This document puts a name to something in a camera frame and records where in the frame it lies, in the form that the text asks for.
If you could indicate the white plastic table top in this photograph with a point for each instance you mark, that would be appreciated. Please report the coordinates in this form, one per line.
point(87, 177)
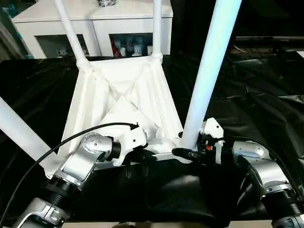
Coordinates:
point(123, 95)

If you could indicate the white plastic table leg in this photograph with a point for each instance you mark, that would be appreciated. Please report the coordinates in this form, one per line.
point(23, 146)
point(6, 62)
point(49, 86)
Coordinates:
point(21, 133)
point(157, 28)
point(71, 35)
point(209, 59)

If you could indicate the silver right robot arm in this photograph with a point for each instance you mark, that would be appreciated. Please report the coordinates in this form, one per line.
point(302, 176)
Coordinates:
point(263, 166)

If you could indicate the dark brown rounded part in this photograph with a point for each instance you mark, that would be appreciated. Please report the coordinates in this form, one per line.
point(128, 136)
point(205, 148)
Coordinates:
point(124, 225)

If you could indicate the black plastic mat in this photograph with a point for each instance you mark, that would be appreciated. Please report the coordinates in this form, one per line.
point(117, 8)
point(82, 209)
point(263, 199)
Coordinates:
point(256, 95)

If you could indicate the white small bottle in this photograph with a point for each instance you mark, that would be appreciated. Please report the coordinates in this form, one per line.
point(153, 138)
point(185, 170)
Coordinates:
point(137, 48)
point(122, 52)
point(149, 50)

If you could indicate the red small figurine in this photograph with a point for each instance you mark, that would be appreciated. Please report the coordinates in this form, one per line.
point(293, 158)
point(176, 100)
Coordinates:
point(115, 48)

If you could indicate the black tall cabinet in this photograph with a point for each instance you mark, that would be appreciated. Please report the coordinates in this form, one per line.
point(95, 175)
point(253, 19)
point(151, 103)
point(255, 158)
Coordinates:
point(185, 23)

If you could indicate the black long bar device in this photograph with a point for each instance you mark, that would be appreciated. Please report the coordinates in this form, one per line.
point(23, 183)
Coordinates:
point(268, 39)

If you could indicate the white flat board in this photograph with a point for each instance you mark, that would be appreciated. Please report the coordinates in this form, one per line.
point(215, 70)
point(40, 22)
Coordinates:
point(301, 54)

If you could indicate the white glass-door cabinet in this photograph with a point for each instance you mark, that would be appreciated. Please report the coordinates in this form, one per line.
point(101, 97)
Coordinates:
point(99, 21)

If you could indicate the black white crumpled bundle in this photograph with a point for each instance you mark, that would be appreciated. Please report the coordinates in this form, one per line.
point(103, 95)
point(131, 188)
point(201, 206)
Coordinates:
point(107, 2)

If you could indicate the grey curtain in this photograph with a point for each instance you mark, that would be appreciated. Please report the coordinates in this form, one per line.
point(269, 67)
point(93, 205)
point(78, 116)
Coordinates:
point(7, 42)

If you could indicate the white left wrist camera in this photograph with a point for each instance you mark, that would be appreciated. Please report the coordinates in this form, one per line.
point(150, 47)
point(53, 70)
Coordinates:
point(131, 137)

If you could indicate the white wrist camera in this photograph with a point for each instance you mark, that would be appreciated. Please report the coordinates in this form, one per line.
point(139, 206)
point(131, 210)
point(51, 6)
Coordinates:
point(212, 128)
point(131, 137)

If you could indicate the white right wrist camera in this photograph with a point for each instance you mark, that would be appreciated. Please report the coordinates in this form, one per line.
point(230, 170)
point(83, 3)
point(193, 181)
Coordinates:
point(212, 128)

